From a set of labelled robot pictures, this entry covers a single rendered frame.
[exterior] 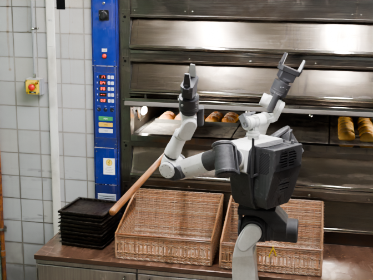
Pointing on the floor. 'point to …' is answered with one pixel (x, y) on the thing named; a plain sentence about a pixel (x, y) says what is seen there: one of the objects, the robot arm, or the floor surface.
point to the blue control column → (102, 36)
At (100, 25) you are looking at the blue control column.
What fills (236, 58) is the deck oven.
